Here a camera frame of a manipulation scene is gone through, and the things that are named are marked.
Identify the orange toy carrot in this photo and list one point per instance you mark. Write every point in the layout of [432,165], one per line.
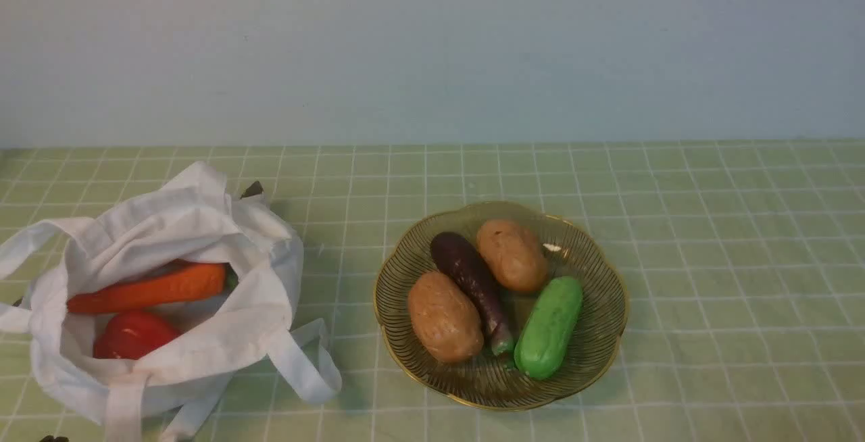
[181,282]

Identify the white cloth bag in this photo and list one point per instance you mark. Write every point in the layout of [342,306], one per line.
[191,218]

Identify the dark purple toy eggplant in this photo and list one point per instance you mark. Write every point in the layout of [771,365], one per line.
[456,256]

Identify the brown toy potato back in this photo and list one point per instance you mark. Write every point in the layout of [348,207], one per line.
[513,254]

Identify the brown toy potato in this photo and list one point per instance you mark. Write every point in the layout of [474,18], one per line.
[513,254]
[444,319]

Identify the brown toy potato front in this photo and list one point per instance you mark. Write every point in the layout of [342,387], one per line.
[444,319]

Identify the amber glass plate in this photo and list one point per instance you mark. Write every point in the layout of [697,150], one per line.
[488,383]

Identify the green toy cucumber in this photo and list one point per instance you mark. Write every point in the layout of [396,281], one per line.
[541,347]

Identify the green checkered tablecloth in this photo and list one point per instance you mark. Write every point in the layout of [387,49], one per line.
[743,260]

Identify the red toy tomato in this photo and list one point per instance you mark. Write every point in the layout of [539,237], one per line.
[132,335]

